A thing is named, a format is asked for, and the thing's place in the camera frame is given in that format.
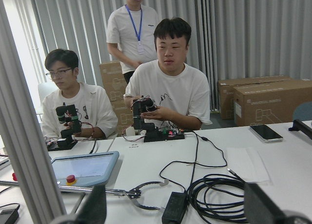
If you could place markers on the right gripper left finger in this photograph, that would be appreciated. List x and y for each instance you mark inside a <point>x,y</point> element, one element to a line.
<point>93,211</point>

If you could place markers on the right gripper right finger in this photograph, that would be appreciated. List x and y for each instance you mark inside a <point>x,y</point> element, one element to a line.
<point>260,209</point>

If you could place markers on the black smartphone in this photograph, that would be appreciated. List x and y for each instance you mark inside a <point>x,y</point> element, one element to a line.
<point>265,133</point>

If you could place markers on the black power adapter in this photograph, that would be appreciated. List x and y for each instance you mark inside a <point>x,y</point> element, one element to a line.
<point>175,208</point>

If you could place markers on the man with glasses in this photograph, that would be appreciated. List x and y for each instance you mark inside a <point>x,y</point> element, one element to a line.
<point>91,101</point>

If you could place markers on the cardboard box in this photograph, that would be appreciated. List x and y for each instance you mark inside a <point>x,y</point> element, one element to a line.
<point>226,91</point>
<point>269,103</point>

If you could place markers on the person holding black device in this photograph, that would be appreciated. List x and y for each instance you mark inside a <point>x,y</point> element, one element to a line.
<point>181,92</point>

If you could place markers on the green handled reacher grabber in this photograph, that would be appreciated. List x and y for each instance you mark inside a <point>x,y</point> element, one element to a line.
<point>133,194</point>

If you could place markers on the aluminium frame post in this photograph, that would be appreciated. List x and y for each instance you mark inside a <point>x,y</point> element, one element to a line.
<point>22,136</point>

